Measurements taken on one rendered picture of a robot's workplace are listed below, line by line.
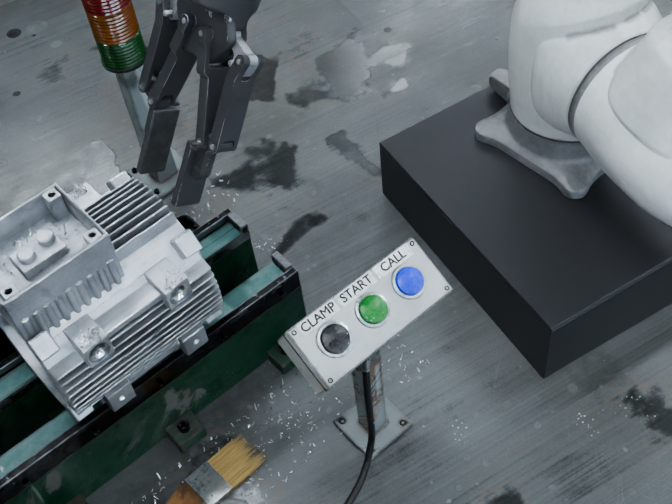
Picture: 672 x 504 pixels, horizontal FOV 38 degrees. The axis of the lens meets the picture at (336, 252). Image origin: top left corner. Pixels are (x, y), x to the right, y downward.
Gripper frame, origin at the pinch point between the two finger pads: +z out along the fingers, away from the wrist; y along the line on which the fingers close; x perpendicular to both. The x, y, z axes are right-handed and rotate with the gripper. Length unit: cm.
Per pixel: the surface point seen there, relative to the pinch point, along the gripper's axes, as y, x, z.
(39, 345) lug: 0.9, -11.7, 19.2
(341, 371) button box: 21.9, 7.9, 11.9
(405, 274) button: 19.1, 16.5, 4.1
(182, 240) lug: 0.3, 3.6, 10.1
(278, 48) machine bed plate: -46, 57, 12
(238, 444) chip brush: 8.5, 13.8, 36.8
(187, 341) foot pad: 3.7, 5.2, 21.7
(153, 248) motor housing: -1.6, 1.7, 12.0
